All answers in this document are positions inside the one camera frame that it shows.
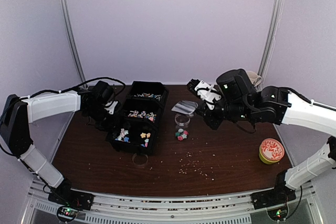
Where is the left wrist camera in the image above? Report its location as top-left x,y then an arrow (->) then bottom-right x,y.
104,101 -> 119,115

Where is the black three-compartment candy bin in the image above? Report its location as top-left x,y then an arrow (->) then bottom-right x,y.
106,81 -> 169,155

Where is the clear jar lid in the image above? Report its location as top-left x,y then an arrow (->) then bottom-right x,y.
132,154 -> 149,168

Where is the metal scoop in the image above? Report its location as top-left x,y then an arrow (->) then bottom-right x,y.
171,100 -> 198,118

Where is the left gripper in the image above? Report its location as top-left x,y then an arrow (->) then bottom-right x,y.
85,103 -> 121,132

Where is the right aluminium frame post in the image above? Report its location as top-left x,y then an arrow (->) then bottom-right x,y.
258,0 -> 284,80

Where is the aluminium frame post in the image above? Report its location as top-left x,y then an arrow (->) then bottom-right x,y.
258,0 -> 284,80
60,0 -> 86,82

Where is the left aluminium frame post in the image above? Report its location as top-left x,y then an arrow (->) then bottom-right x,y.
60,0 -> 86,82

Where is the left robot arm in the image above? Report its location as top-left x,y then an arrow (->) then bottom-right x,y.
1,78 -> 121,205

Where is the green bowl with red lid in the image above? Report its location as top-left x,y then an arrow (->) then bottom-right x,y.
259,138 -> 285,165

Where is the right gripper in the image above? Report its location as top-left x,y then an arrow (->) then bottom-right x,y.
195,97 -> 254,130

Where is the swirl lollipops pile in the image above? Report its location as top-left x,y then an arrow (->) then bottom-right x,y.
128,110 -> 157,122

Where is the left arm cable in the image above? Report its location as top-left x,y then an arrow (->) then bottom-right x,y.
15,76 -> 127,101

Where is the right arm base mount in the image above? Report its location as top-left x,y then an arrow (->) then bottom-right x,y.
250,170 -> 303,223

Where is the clear plastic jar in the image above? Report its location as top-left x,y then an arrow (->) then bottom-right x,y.
174,113 -> 191,132

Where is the cream patterned mug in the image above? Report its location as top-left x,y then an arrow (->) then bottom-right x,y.
246,71 -> 262,91

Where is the star candies pile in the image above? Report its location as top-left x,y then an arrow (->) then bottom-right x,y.
114,128 -> 151,147

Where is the small round lollipops pile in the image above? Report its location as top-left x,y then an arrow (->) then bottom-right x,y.
134,93 -> 162,101

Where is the front aluminium rail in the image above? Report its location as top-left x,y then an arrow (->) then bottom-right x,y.
19,179 -> 324,223

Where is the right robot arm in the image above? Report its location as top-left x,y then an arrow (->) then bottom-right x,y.
188,69 -> 335,204

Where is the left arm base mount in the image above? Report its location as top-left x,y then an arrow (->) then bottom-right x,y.
41,178 -> 94,223

